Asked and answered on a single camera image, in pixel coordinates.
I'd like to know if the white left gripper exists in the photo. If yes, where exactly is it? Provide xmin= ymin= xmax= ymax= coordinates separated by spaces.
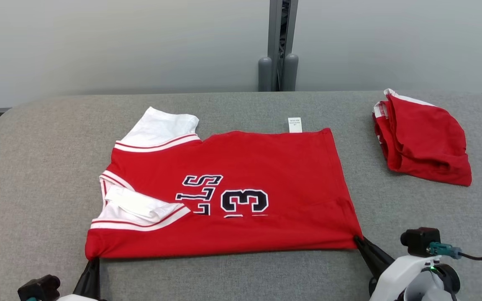
xmin=57 ymin=258 xmax=101 ymax=301

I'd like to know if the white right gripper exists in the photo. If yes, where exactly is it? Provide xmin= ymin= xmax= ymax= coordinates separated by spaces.
xmin=353 ymin=235 xmax=441 ymax=301

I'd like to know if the red shorts white stripe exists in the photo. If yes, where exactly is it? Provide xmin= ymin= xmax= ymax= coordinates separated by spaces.
xmin=372 ymin=88 xmax=472 ymax=187

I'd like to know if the red basketball jersey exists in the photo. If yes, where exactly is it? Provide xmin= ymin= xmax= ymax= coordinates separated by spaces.
xmin=85 ymin=107 xmax=364 ymax=260

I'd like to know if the grey padded cylinder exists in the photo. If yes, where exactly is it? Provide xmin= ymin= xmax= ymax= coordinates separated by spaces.
xmin=282 ymin=53 xmax=299 ymax=92

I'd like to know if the right camera cable teal plug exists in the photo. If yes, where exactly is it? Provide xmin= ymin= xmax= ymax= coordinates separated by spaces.
xmin=427 ymin=242 xmax=482 ymax=261

